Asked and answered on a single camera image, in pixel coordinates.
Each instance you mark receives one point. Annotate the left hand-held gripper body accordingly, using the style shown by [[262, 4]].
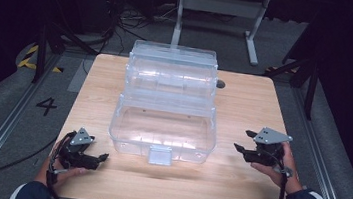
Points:
[[81, 137]]

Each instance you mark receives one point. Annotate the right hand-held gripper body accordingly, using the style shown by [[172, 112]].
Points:
[[271, 137]]

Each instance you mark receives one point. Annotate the clear plastic storage box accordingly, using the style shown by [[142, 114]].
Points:
[[164, 131]]

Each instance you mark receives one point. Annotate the person's right hand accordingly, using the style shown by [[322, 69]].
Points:
[[289, 179]]

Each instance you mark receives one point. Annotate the person's left hand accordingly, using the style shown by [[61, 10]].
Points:
[[45, 173]]

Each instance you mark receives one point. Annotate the black table grommet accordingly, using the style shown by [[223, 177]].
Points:
[[221, 84]]

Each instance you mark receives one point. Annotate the black metal stand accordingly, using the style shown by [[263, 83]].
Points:
[[310, 88]]

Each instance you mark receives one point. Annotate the yellow black floor tape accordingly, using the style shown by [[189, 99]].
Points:
[[28, 60]]

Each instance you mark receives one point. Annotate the black tripod stand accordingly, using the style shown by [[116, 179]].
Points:
[[40, 50]]

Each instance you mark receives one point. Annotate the metal floor rail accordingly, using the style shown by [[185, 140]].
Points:
[[3, 126], [321, 163]]

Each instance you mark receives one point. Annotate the white metal desk frame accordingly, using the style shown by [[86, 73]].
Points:
[[222, 5]]

